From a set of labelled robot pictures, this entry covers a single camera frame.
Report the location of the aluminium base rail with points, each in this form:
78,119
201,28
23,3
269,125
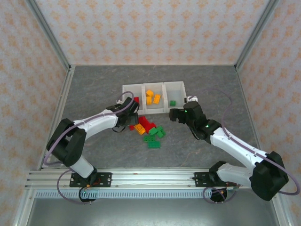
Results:
152,179

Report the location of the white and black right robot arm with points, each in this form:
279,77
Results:
235,146

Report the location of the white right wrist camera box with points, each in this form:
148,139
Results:
191,99

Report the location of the aluminium corner post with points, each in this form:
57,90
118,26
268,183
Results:
257,33
47,33

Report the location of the large red lego brick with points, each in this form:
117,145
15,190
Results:
149,127
142,120

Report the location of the small red lego brick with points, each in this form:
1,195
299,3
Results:
136,100

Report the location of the small green lego brick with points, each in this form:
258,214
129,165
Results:
173,102

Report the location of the aluminium side floor rail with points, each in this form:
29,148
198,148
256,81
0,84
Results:
58,106
244,94

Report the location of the aluminium lower frame bar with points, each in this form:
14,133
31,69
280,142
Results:
282,212
22,207

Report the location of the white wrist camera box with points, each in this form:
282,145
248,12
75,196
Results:
119,101
191,99

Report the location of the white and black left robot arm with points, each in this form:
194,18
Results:
94,124

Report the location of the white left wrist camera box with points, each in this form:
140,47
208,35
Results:
119,101

